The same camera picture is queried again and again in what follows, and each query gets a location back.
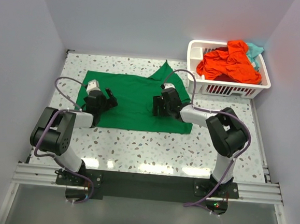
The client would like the green t-shirt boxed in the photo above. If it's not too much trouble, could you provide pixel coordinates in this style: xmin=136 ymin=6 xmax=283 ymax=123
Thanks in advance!
xmin=83 ymin=62 xmax=193 ymax=135

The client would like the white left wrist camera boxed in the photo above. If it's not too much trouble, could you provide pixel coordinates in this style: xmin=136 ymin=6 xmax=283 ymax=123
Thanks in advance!
xmin=86 ymin=80 xmax=100 ymax=94

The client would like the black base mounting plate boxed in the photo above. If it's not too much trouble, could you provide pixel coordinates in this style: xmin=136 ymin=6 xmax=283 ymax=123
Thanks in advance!
xmin=55 ymin=169 xmax=239 ymax=214

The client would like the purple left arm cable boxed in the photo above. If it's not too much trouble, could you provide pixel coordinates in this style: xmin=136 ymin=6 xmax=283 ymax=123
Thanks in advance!
xmin=30 ymin=75 xmax=103 ymax=205

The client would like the orange t-shirt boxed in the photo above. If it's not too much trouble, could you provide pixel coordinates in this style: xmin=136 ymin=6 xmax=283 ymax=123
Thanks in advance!
xmin=196 ymin=40 xmax=262 ymax=85

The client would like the white plastic basket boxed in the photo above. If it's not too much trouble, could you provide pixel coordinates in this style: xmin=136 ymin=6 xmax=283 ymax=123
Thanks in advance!
xmin=187 ymin=40 xmax=271 ymax=99

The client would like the teal t-shirt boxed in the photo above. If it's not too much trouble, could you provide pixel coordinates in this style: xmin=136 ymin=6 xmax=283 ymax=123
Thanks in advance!
xmin=246 ymin=42 xmax=264 ymax=69

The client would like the aluminium frame rail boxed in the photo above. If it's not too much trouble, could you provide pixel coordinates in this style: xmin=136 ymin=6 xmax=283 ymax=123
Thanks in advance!
xmin=12 ymin=163 xmax=283 ymax=205

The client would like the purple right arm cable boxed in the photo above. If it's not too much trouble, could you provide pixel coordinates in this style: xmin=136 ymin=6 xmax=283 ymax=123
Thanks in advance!
xmin=152 ymin=67 xmax=258 ymax=213

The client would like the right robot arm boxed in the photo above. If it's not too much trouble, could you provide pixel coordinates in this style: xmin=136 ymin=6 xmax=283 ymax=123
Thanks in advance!
xmin=152 ymin=83 xmax=251 ymax=197

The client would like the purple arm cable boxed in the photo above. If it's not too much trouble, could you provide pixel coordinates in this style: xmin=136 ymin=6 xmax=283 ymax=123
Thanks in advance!
xmin=152 ymin=67 xmax=258 ymax=213
xmin=30 ymin=75 xmax=103 ymax=205

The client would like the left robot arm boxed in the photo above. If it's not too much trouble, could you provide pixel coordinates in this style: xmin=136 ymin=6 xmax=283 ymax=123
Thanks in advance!
xmin=30 ymin=86 xmax=118 ymax=185

